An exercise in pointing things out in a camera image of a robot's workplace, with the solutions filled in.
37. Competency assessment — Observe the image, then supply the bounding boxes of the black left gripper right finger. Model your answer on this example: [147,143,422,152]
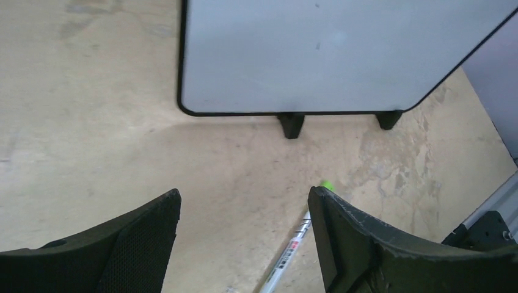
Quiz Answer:
[308,187,517,292]

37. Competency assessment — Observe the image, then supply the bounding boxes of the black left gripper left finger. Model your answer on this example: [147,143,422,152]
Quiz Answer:
[1,189,181,292]

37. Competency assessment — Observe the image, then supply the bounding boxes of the white green whiteboard marker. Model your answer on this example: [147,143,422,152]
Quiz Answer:
[257,203,313,293]

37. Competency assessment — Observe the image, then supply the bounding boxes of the black-framed whiteboard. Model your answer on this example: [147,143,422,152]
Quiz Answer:
[177,0,517,139]

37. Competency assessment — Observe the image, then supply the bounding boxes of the black aluminium base frame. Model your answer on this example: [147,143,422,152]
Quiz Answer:
[442,173,517,251]

